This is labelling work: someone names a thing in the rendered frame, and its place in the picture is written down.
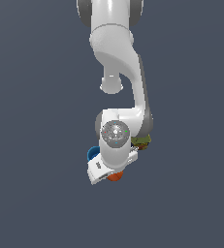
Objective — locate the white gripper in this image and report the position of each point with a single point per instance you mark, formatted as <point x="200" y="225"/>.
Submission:
<point x="97" y="169"/>

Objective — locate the blue round object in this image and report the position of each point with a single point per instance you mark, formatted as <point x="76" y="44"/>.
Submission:
<point x="92" y="152"/>

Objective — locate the orange round object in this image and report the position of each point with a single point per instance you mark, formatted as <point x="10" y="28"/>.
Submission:
<point x="115" y="176"/>

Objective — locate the olive green brown object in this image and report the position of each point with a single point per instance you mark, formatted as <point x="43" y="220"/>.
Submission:
<point x="140" y="141"/>

